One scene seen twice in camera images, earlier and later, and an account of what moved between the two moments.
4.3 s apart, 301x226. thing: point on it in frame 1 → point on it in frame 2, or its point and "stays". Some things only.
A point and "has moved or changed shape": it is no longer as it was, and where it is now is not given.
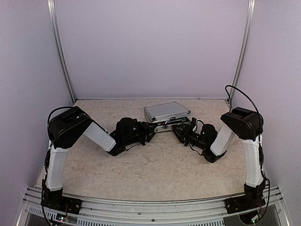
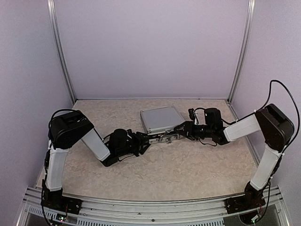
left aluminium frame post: (51, 7) stays
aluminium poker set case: (164, 115) has moved or changed shape
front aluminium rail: (204, 212) stays
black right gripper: (183, 133) → (189, 125)
